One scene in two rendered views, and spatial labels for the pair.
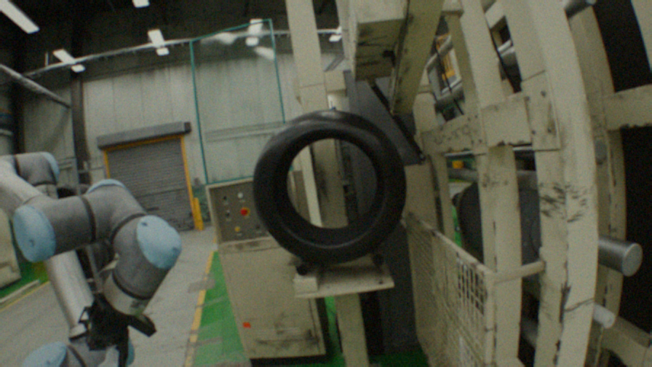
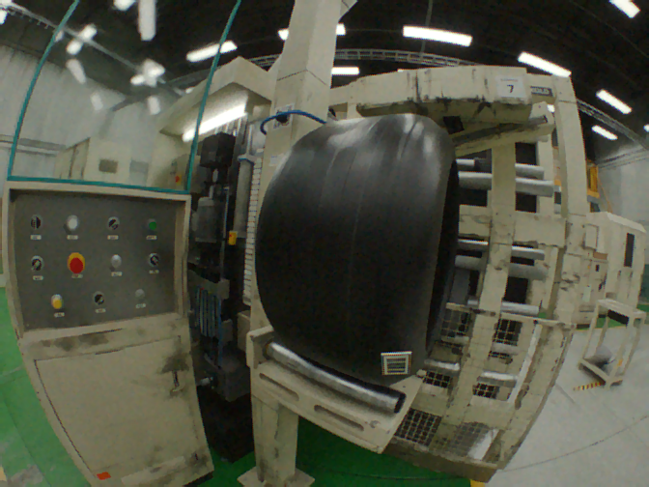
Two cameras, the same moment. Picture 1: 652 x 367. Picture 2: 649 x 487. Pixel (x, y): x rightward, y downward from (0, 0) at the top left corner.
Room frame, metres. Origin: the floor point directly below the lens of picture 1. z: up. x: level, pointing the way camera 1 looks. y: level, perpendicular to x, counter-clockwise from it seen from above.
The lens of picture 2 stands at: (1.02, 0.55, 1.22)
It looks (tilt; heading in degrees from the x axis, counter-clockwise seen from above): 4 degrees down; 300
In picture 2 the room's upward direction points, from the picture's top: 6 degrees clockwise
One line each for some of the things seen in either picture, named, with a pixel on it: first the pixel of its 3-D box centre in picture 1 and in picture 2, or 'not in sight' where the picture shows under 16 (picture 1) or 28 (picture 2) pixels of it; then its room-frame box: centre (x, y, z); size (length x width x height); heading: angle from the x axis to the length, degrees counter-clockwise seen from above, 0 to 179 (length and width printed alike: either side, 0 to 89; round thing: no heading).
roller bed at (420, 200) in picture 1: (413, 196); not in sight; (1.41, -0.41, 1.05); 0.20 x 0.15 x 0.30; 176
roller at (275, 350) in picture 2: (308, 256); (326, 375); (1.23, 0.12, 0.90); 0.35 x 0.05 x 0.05; 176
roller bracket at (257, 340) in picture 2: not in sight; (301, 331); (1.40, -0.03, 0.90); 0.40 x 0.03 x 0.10; 86
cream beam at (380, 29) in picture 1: (383, 38); (444, 101); (1.07, -0.30, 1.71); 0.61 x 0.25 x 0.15; 176
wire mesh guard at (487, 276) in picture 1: (437, 317); (437, 389); (0.97, -0.33, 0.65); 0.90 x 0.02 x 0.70; 176
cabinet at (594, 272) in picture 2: not in sight; (581, 291); (-1.73, -4.13, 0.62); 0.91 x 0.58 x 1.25; 18
